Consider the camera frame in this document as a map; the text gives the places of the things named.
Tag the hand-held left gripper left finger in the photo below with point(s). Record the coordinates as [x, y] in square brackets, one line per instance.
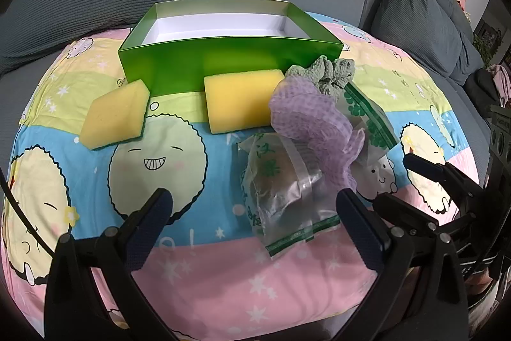
[153, 221]

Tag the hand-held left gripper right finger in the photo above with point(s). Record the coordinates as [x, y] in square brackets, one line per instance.
[365, 241]

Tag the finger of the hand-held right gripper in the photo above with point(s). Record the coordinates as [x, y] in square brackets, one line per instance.
[423, 167]
[399, 214]

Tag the clear plastic packet green print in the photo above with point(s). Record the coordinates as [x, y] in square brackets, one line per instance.
[279, 197]
[375, 125]

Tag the yellow sponge green scrub side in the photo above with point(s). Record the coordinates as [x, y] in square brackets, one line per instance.
[111, 117]

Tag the purple cloth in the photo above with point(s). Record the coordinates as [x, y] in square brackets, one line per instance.
[307, 121]

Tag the green knitted cloth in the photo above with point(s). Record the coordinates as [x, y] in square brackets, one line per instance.
[319, 73]

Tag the plain yellow sponge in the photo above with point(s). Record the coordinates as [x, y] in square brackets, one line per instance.
[239, 101]

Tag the green cardboard box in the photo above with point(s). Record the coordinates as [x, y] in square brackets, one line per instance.
[179, 65]

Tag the dark cloth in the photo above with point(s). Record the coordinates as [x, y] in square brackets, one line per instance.
[479, 87]

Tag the pink cloth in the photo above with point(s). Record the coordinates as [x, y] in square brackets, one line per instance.
[501, 79]

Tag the cartoon printed blanket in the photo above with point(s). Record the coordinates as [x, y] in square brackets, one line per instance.
[199, 285]

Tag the green potted plant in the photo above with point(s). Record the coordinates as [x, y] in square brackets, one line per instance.
[487, 41]

